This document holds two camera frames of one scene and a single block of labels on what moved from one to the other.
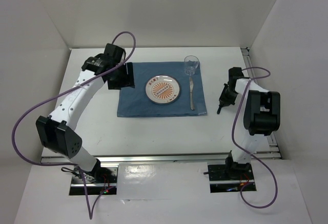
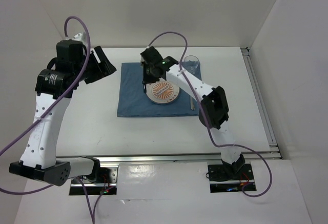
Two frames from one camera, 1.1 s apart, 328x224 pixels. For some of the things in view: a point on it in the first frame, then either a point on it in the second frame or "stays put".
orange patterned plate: [162, 89] stays put
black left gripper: [129, 82] -> [104, 68]
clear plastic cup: [191, 62] stays put
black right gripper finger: [223, 97] -> [144, 81]
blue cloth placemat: [134, 102] stays put
